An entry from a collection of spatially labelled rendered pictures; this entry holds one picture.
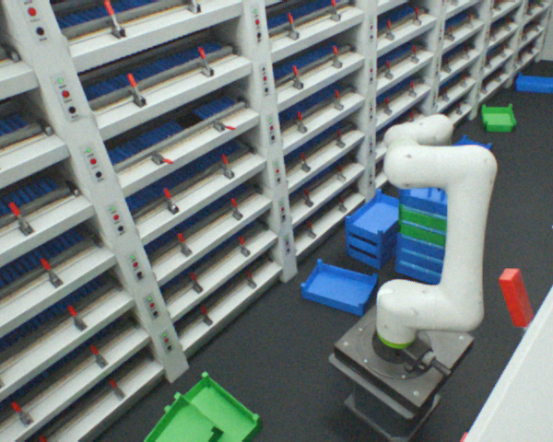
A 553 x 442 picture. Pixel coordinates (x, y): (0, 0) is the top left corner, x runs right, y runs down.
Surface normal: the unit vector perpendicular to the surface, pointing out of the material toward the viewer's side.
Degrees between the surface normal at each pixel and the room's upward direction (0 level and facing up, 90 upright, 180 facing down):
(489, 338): 0
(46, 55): 90
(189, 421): 18
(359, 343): 2
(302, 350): 0
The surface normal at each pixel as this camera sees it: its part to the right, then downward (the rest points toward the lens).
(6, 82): 0.73, 0.56
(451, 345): -0.10, -0.78
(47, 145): 0.11, -0.66
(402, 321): -0.18, 0.61
